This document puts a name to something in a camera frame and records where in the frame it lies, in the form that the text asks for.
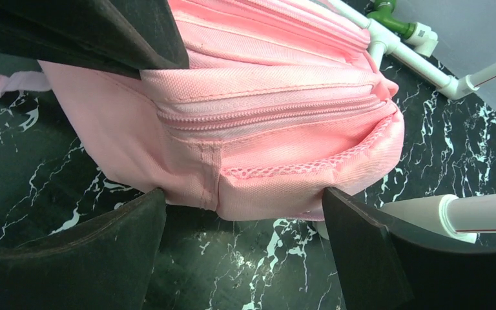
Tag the pink student backpack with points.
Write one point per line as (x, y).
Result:
(280, 100)

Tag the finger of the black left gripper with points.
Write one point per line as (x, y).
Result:
(120, 37)

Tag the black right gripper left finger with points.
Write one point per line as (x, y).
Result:
(103, 263)

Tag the white PVC pipe frame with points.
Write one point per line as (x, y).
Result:
(448, 215)

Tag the green pipe valve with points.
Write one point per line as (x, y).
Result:
(382, 12)

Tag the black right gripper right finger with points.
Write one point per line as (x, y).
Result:
(387, 263)

